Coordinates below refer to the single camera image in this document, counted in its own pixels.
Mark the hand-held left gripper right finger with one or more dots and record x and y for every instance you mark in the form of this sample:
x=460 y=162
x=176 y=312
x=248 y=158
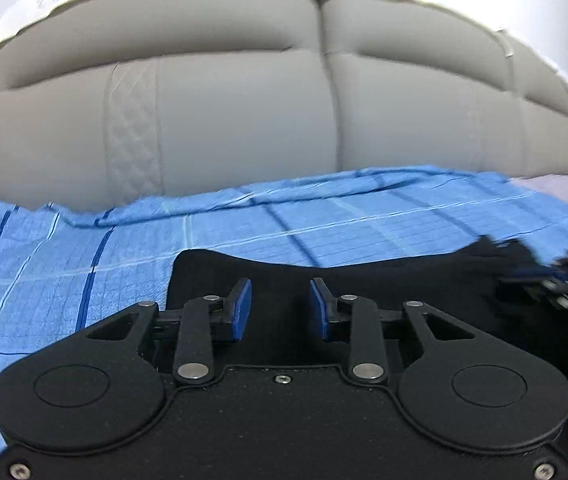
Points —
x=321 y=310

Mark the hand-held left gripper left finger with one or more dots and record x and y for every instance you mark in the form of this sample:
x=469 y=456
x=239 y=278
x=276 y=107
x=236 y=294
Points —
x=240 y=310

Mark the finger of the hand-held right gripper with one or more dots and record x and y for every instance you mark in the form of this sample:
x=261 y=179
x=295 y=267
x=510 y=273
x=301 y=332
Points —
x=531 y=276

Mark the black pants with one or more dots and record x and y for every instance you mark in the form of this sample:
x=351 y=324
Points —
x=413 y=290

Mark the grey pink cloth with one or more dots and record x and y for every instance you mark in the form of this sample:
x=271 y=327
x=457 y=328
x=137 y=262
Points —
x=558 y=195

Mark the blue patterned blanket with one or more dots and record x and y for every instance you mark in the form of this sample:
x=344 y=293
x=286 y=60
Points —
x=84 y=260

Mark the beige leather sofa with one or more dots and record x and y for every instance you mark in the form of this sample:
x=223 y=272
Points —
x=274 y=125

